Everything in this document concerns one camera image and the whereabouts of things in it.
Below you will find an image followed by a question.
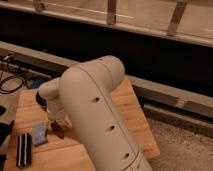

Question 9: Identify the wooden cutting board table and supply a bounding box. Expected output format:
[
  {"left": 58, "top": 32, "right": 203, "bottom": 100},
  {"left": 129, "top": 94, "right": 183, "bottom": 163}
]
[{"left": 3, "top": 78, "right": 160, "bottom": 171}]

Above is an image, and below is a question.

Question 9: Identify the black white striped block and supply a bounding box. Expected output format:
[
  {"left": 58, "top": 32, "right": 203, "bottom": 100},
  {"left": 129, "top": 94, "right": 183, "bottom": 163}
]
[{"left": 16, "top": 133, "right": 31, "bottom": 168}]

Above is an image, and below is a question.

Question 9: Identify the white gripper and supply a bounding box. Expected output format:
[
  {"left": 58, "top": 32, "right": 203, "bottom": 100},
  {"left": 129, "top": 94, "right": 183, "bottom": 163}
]
[{"left": 47, "top": 98, "right": 72, "bottom": 128}]

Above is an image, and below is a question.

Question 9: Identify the black object at left edge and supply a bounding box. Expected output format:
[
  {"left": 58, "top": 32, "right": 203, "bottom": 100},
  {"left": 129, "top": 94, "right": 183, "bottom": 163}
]
[{"left": 0, "top": 104, "right": 15, "bottom": 171}]

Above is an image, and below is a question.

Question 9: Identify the blue cloth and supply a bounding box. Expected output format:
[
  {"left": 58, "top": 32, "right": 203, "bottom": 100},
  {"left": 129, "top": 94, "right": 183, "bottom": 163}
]
[{"left": 32, "top": 122, "right": 48, "bottom": 146}]

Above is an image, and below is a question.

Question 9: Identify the black cable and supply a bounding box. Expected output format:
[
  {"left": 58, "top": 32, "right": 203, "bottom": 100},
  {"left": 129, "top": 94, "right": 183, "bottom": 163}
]
[{"left": 0, "top": 61, "right": 28, "bottom": 95}]

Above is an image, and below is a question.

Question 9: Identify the blue object behind table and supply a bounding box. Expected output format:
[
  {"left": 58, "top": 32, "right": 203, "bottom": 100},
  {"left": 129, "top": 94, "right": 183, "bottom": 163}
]
[{"left": 29, "top": 78, "right": 46, "bottom": 89}]

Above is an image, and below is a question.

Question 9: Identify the black ceramic bowl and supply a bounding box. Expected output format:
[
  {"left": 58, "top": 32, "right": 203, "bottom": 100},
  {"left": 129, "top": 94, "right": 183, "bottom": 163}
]
[{"left": 36, "top": 92, "right": 47, "bottom": 107}]

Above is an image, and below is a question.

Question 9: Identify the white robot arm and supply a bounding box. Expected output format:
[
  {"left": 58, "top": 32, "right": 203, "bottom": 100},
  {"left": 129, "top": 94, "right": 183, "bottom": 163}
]
[{"left": 38, "top": 55, "right": 153, "bottom": 171}]

